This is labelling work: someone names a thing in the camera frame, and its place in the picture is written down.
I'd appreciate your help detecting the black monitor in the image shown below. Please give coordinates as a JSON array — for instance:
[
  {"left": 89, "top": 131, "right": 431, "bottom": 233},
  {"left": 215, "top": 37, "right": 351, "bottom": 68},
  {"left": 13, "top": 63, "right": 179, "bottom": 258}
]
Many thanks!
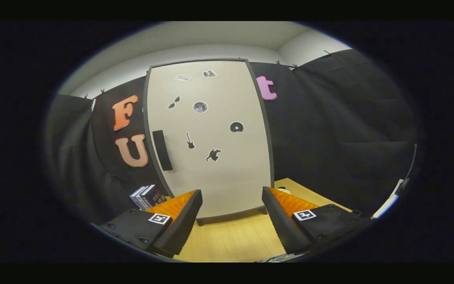
[{"left": 404, "top": 143, "right": 418, "bottom": 190}]

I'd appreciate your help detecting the beige cabinet door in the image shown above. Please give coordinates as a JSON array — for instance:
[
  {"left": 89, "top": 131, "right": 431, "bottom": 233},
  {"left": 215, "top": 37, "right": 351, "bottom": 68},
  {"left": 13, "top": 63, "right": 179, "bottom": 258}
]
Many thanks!
[{"left": 147, "top": 60, "right": 272, "bottom": 219}]

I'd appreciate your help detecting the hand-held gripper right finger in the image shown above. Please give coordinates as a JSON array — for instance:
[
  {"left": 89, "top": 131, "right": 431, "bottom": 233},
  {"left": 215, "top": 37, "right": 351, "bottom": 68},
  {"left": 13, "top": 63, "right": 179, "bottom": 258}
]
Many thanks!
[{"left": 261, "top": 187, "right": 369, "bottom": 257}]

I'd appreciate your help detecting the black door handle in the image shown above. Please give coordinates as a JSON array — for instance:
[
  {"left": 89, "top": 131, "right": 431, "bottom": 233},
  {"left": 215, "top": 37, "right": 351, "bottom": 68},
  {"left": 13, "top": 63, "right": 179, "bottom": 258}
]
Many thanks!
[{"left": 152, "top": 130, "right": 173, "bottom": 171}]

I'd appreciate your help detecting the black backdrop cloth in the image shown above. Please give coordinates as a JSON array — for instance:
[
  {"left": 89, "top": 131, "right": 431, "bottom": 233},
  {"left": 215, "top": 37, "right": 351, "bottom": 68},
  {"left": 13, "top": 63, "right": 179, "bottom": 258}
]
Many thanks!
[{"left": 44, "top": 49, "right": 422, "bottom": 225}]

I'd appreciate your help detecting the grey cabinet body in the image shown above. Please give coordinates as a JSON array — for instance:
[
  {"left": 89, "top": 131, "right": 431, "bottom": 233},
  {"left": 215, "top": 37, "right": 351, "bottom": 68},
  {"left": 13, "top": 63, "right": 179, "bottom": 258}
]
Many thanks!
[{"left": 143, "top": 58, "right": 275, "bottom": 226}]

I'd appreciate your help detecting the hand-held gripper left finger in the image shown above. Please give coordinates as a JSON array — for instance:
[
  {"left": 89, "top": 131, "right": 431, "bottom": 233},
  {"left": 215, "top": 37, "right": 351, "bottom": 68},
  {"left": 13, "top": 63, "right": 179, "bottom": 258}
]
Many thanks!
[{"left": 93, "top": 190, "right": 203, "bottom": 259}]

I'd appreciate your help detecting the white side table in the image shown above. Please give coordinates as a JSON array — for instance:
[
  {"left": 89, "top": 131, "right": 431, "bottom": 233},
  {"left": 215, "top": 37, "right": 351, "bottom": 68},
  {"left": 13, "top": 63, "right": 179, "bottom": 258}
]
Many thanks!
[{"left": 371, "top": 179, "right": 405, "bottom": 219}]

